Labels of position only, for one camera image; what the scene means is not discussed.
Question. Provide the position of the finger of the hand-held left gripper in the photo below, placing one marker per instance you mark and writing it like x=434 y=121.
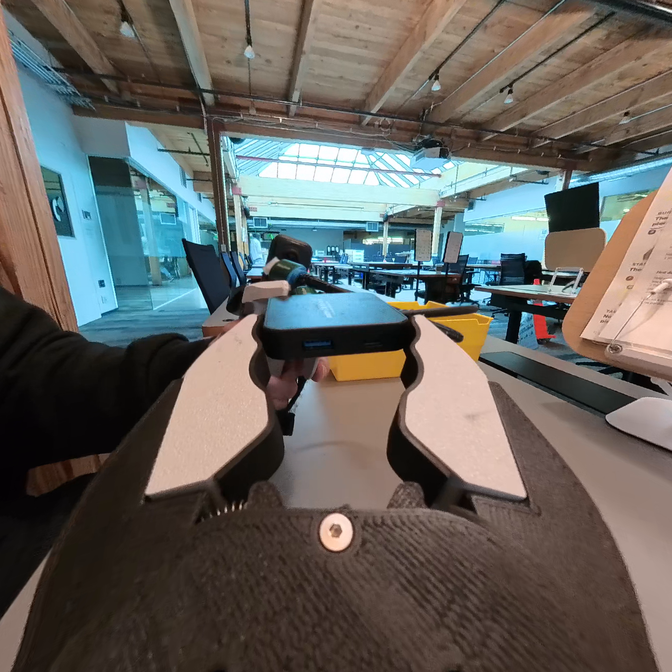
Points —
x=265 y=291

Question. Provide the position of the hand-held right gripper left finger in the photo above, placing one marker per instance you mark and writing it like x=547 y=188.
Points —
x=215 y=420

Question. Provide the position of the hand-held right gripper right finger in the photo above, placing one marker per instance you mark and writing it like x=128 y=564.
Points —
x=456 y=420

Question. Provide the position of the small black adapter hub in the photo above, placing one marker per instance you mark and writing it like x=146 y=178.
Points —
x=336 y=320

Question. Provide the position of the person's left forearm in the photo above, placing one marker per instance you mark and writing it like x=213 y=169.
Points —
x=78 y=399

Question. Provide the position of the person's left hand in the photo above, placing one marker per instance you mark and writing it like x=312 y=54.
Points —
x=281 y=393

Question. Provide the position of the black office chair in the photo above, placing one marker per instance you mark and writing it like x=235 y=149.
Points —
x=207 y=273

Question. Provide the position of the yellow plastic bin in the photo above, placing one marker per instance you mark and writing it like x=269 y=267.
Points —
x=367 y=367

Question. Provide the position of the orange traffic cone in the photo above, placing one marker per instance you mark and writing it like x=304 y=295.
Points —
x=543 y=325

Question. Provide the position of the instruction board on pole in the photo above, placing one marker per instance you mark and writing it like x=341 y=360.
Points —
x=423 y=244
x=453 y=246

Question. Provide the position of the wooden top office desk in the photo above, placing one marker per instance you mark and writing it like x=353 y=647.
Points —
x=525 y=294

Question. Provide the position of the ceiling projector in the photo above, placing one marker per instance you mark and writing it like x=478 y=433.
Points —
x=428 y=157

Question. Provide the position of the wooden instruction board stand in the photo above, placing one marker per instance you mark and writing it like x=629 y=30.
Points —
x=603 y=294

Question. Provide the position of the dark framed wall sign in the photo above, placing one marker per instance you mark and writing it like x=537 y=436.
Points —
x=57 y=202

